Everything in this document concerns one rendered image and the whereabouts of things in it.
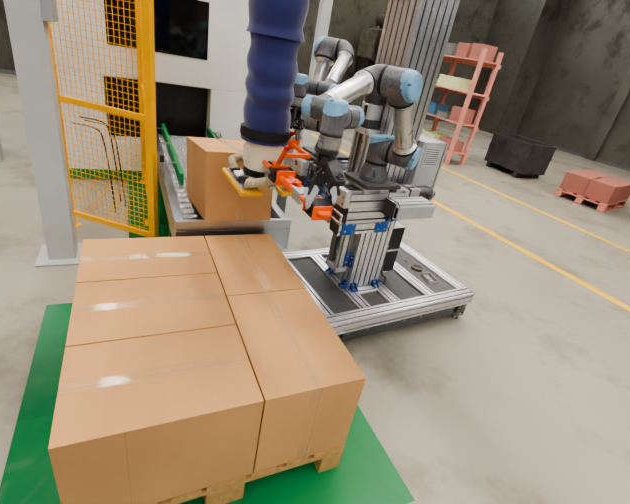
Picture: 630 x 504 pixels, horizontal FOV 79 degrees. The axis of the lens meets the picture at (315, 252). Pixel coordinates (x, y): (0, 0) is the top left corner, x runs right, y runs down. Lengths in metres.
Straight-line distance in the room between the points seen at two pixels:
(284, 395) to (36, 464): 1.05
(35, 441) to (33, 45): 1.98
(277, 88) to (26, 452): 1.77
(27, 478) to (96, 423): 0.67
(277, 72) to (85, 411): 1.36
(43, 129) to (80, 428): 1.94
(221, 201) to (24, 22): 1.35
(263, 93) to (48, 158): 1.61
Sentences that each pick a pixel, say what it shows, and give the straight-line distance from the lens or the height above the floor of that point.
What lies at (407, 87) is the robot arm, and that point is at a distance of 1.63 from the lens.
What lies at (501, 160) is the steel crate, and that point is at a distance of 9.13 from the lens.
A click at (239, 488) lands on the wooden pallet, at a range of 1.74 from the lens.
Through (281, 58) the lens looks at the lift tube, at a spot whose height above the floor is 1.53.
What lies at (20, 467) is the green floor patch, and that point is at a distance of 2.02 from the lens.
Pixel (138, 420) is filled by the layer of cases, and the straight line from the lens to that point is 1.33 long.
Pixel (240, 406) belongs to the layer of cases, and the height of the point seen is 0.54.
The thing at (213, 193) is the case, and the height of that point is 0.78.
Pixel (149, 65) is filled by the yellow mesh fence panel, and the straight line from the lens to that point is 2.82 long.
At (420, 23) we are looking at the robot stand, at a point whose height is 1.78.
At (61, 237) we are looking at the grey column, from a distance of 3.10.
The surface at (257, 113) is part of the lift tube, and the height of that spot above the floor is 1.31.
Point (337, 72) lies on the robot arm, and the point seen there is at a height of 1.49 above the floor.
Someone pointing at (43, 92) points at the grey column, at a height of 1.11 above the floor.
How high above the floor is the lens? 1.58
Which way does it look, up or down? 28 degrees down
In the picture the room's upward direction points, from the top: 11 degrees clockwise
